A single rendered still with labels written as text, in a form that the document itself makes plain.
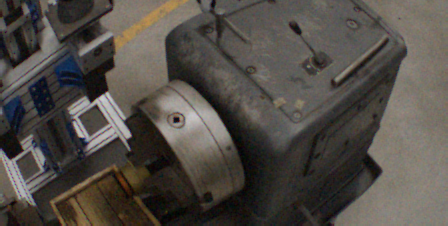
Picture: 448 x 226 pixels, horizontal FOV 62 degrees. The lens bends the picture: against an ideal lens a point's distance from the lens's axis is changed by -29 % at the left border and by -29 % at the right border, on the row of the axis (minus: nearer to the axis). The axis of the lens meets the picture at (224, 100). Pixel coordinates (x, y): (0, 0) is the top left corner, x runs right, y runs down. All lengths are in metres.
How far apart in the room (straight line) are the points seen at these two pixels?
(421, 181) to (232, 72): 1.74
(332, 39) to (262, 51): 0.20
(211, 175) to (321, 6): 0.56
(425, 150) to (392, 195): 0.42
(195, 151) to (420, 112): 2.07
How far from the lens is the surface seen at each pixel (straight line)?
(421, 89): 3.06
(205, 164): 1.07
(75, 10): 1.48
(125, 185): 1.14
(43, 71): 1.56
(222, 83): 1.13
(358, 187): 1.83
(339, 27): 1.29
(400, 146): 2.69
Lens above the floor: 2.10
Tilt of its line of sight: 52 degrees down
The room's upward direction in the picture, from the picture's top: straight up
